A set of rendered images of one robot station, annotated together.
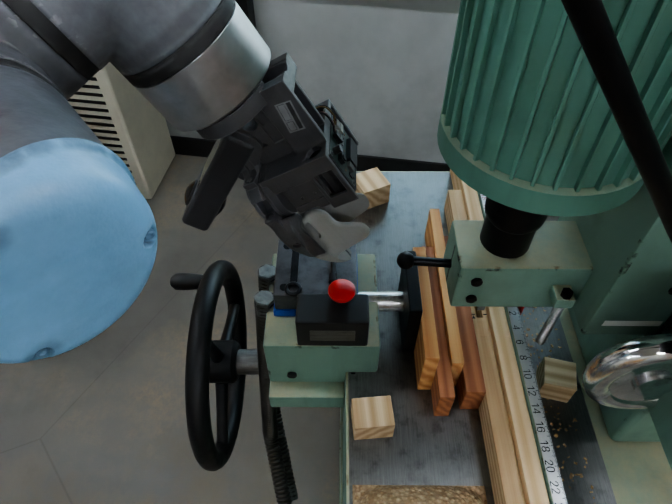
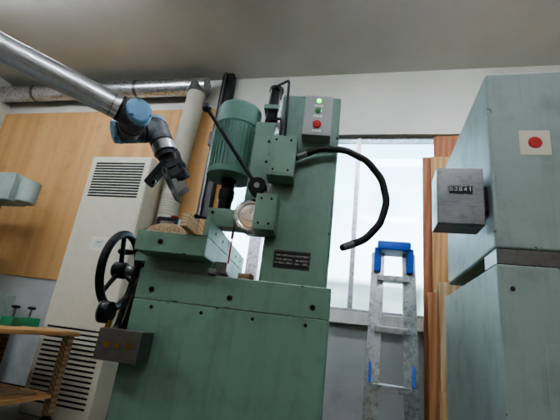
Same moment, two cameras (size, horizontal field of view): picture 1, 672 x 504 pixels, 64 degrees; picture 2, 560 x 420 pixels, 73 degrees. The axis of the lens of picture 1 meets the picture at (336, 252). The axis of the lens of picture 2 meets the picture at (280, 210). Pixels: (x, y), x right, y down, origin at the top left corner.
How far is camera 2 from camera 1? 138 cm
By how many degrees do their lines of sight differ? 68
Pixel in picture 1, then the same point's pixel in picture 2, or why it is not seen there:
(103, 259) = (145, 112)
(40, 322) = (134, 110)
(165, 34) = (161, 133)
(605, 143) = (229, 153)
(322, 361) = not seen: hidden behind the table
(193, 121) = (158, 147)
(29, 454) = not seen: outside the picture
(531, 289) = (228, 217)
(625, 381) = (242, 213)
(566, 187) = (223, 163)
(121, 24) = (155, 130)
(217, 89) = (165, 142)
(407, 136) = not seen: hidden behind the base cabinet
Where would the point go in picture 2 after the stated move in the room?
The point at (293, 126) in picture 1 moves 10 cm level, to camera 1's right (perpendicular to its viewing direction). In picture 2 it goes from (176, 157) to (201, 159)
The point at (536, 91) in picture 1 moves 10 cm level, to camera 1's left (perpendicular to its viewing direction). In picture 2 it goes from (217, 147) to (192, 145)
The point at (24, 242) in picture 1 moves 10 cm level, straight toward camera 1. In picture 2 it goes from (140, 102) to (150, 90)
